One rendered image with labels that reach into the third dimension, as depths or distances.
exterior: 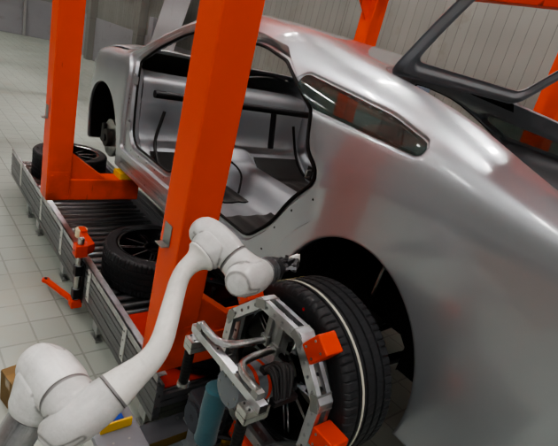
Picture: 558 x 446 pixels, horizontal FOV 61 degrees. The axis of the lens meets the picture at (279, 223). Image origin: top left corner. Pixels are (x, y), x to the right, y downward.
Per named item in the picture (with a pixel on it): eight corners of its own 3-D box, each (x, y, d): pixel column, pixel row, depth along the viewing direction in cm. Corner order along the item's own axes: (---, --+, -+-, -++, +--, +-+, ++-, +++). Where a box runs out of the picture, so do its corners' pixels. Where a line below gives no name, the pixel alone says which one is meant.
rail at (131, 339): (168, 408, 231) (175, 372, 224) (150, 414, 225) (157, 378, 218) (45, 209, 402) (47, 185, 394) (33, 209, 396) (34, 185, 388)
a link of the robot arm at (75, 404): (112, 393, 109) (86, 359, 117) (40, 453, 100) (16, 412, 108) (132, 419, 117) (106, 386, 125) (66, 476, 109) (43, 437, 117)
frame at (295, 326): (303, 488, 160) (349, 360, 141) (288, 495, 156) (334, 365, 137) (222, 383, 197) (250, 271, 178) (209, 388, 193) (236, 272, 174)
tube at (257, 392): (305, 384, 148) (313, 357, 144) (255, 402, 136) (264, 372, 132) (272, 350, 160) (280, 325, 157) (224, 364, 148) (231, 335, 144)
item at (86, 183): (137, 199, 378) (143, 158, 366) (68, 200, 345) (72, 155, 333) (129, 191, 389) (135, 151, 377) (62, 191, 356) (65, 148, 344)
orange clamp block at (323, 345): (326, 359, 150) (344, 350, 144) (308, 365, 145) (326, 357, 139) (318, 339, 153) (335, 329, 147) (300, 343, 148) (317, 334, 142)
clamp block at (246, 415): (267, 418, 142) (271, 404, 140) (243, 427, 136) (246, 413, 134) (258, 406, 145) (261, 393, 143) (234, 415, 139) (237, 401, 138)
